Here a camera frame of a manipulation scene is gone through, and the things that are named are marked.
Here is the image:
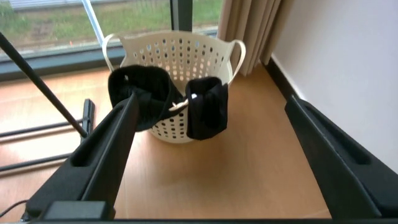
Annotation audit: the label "black short-sleeved shirt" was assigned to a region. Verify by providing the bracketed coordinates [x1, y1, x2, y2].
[185, 77, 229, 141]

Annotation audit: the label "white laundry basket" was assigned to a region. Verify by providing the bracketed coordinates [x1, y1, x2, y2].
[101, 30, 246, 144]

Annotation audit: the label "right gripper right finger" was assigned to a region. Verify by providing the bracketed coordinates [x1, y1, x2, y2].
[284, 95, 398, 219]

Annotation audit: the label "black cable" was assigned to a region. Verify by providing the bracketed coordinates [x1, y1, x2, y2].
[0, 200, 29, 218]

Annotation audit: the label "window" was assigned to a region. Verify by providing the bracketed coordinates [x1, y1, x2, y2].
[0, 0, 223, 82]

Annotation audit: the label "black drawstring shorts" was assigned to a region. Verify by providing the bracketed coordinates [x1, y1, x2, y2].
[108, 64, 190, 132]

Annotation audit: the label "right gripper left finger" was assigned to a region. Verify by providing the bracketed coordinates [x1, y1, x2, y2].
[23, 92, 140, 220]

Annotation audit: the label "black clothes rack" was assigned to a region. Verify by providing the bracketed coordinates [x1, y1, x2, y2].
[0, 30, 96, 174]

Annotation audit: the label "beige curtain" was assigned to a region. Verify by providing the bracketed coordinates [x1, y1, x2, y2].
[216, 0, 282, 77]

